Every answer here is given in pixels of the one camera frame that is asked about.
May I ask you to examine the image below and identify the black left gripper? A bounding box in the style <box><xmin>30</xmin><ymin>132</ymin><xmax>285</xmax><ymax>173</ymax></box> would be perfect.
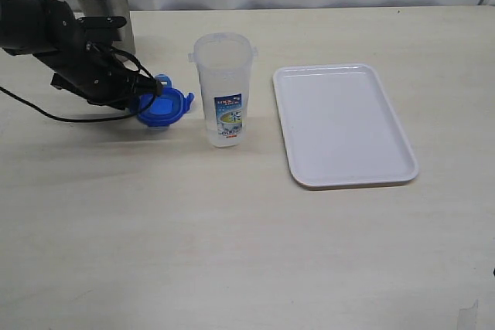
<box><xmin>36</xmin><ymin>16</ymin><xmax>162</xmax><ymax>110</ymax></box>

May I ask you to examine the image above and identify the stainless steel cup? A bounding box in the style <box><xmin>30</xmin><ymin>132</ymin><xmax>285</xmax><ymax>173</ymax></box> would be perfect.
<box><xmin>70</xmin><ymin>0</ymin><xmax>137</xmax><ymax>56</ymax></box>

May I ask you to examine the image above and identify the blue plastic lid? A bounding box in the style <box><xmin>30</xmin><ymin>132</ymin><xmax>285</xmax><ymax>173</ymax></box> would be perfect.
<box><xmin>130</xmin><ymin>74</ymin><xmax>195</xmax><ymax>128</ymax></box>

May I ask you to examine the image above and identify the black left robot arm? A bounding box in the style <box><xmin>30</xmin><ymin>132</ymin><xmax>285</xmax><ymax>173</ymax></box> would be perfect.
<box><xmin>1</xmin><ymin>0</ymin><xmax>162</xmax><ymax>110</ymax></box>

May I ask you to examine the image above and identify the clear plastic tall container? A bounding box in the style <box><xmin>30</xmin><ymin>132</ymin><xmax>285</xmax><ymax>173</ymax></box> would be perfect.
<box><xmin>189</xmin><ymin>32</ymin><xmax>255</xmax><ymax>148</ymax></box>

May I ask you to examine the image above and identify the white rectangular plastic tray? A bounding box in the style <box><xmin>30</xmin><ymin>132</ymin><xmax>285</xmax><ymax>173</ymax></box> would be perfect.
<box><xmin>272</xmin><ymin>63</ymin><xmax>419</xmax><ymax>189</ymax></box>

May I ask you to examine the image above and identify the black cable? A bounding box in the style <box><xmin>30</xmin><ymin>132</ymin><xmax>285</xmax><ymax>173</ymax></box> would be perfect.
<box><xmin>0</xmin><ymin>42</ymin><xmax>162</xmax><ymax>123</ymax></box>

